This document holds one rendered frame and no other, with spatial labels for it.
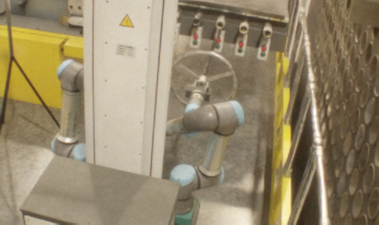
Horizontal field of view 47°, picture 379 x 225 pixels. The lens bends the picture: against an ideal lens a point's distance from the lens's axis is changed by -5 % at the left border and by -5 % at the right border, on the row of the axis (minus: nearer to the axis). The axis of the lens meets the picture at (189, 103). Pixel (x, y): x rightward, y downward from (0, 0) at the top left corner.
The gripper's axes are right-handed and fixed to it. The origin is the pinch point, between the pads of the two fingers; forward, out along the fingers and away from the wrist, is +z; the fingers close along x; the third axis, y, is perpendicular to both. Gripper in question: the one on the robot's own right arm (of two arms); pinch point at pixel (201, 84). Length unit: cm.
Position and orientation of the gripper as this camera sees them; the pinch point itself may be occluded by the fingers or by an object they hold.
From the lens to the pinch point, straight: 250.7
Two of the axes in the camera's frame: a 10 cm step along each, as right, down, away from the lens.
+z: 1.7, -5.2, 8.4
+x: -9.8, -1.8, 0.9
